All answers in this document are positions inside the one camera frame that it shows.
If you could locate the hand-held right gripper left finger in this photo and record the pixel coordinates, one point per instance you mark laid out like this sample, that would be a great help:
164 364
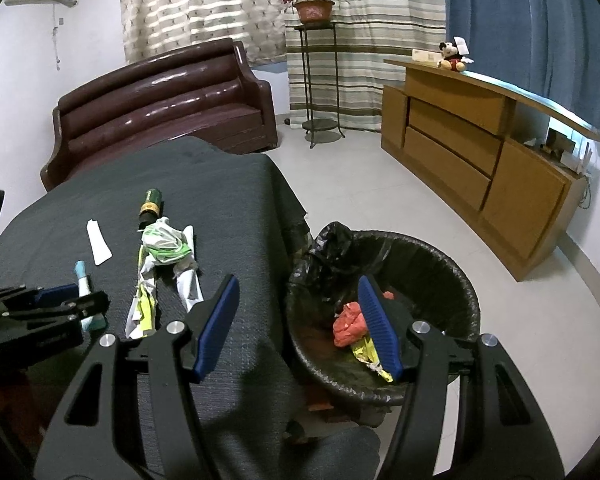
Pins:
217 325

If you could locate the white paper strip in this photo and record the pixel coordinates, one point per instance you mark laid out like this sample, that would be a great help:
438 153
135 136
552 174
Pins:
99 245

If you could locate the round bin with black liner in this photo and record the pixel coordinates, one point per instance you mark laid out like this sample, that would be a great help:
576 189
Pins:
430 270

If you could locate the mouse plush toy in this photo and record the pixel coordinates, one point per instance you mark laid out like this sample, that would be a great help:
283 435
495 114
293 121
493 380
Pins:
452 60

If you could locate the white and blue tube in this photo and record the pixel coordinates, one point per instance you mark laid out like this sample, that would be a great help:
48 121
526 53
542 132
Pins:
84 285

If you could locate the wooden cabinet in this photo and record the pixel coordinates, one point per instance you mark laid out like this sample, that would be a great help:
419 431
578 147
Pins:
520 200

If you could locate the potted plant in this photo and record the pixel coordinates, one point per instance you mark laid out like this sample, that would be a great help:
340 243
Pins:
314 11

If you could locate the white and yellow wrapper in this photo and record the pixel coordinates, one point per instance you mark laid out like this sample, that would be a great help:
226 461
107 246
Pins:
142 310

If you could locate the dark green bottle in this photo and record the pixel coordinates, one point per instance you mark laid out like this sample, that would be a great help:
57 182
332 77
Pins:
150 207

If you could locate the dark grey tablecloth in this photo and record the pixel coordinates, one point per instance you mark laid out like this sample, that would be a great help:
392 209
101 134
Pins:
220 195

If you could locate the white paper wrapper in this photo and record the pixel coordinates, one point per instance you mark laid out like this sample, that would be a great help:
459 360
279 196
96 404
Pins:
189 287

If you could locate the blue curtain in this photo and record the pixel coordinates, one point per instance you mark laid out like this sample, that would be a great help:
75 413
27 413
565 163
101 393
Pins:
530 35

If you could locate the beige patterned curtain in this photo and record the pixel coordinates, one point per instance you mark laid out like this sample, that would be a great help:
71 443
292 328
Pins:
200 10

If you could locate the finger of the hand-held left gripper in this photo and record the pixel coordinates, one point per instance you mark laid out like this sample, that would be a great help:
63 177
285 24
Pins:
92 304
60 293

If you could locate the orange plastic bag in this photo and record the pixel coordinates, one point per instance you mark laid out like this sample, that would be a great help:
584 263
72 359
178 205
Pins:
350 325

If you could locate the striped curtain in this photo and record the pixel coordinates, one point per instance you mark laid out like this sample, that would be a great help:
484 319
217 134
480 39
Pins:
380 35

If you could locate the white router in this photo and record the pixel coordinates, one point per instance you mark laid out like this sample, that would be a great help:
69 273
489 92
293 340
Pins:
577 162

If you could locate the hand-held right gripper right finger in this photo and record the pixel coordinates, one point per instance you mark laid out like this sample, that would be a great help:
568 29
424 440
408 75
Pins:
380 330

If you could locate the white and green plastic bag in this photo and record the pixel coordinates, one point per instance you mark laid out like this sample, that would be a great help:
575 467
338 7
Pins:
165 245

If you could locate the black metal plant stand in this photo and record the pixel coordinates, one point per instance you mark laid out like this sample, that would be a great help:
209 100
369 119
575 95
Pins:
322 126

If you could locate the small dark box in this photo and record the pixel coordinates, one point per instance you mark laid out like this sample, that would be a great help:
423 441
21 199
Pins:
560 141

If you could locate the dark brown leather sofa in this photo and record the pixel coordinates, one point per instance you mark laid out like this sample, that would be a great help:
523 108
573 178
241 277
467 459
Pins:
155 110

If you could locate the white flat box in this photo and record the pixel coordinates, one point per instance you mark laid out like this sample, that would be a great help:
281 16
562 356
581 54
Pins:
425 56

